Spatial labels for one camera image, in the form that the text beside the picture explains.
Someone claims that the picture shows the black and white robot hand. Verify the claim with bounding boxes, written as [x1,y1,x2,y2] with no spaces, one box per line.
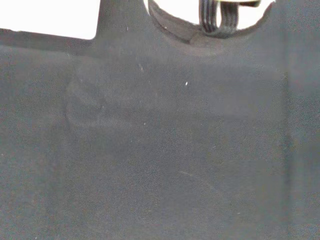
[147,0,276,46]

